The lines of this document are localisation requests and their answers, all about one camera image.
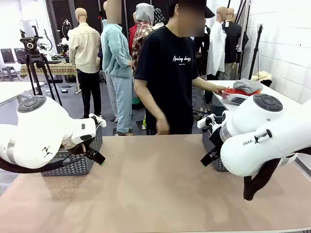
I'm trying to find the mannequin in plaid hoodie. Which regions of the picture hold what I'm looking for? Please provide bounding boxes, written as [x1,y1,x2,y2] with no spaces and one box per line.
[128,2,155,71]

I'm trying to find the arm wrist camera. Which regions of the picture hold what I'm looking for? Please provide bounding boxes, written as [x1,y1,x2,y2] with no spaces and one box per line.
[197,113,217,129]
[88,113,107,129]

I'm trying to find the orange top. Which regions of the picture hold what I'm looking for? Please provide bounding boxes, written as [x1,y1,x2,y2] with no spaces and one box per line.
[223,87,261,97]

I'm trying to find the right arm black cable sleeve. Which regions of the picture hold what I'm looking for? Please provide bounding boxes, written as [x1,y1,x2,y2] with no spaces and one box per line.
[243,147,311,201]

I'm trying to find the cream cloth pile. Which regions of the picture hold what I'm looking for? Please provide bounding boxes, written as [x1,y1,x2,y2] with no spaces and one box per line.
[251,69,273,82]

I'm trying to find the mannequin in white shirt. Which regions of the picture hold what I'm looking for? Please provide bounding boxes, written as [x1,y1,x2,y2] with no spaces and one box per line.
[206,6,228,81]

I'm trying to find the person's right hand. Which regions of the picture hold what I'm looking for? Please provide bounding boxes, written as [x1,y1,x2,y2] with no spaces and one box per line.
[155,116,171,135]

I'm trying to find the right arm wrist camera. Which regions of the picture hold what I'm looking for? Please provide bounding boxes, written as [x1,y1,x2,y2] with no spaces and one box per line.
[197,113,217,129]

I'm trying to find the black camera tripod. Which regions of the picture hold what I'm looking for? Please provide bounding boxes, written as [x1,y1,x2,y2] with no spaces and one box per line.
[19,25,63,106]

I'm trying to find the grey plastic stool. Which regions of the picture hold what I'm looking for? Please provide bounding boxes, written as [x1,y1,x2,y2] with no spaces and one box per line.
[1,67,19,82]

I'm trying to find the mannequin in black shirt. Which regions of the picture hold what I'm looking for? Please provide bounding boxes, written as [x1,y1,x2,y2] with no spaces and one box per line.
[222,7,250,81]

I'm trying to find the mannequin in cream shirt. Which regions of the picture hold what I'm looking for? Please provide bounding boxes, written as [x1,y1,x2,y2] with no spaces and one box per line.
[68,7,103,119]

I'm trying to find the mannequin in blue fleece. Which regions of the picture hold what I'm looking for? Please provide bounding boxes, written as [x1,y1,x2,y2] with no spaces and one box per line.
[101,1,135,136]

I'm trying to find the grey shorts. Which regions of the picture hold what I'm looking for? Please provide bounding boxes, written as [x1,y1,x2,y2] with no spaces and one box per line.
[232,79,264,94]

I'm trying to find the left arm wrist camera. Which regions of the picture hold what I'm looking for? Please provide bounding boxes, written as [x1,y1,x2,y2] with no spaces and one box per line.
[88,113,107,129]

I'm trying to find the white side table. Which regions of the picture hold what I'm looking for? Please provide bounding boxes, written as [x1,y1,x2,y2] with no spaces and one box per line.
[0,81,46,107]

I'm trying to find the grey plastic woven-pattern basket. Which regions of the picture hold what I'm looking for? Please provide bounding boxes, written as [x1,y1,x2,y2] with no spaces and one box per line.
[202,126,229,172]
[41,121,104,177]

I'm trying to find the black light stand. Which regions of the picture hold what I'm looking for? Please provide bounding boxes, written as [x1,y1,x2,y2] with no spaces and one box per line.
[247,23,264,81]

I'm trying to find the white table with rounded corner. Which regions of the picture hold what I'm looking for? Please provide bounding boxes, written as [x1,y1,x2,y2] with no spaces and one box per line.
[211,79,311,113]

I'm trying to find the person's left hand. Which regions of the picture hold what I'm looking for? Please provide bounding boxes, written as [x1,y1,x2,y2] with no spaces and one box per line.
[213,84,229,95]

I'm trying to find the person's left forearm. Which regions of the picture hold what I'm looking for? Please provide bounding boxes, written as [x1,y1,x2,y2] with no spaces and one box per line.
[193,77,217,92]

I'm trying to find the person in black t-shirt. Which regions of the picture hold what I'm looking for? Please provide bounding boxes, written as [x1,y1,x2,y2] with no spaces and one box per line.
[134,0,207,136]

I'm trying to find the mannequin with patterned scarf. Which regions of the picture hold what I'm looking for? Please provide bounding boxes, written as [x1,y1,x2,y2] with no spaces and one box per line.
[152,8,166,30]

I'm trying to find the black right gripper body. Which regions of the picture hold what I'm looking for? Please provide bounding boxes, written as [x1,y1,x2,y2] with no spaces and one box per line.
[208,125,224,158]

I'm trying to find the table with patterned cloth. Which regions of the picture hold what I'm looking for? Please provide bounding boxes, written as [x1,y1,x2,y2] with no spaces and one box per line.
[19,62,78,77]

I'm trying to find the person's right forearm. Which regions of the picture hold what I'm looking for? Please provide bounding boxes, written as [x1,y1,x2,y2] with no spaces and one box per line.
[134,80,166,121]

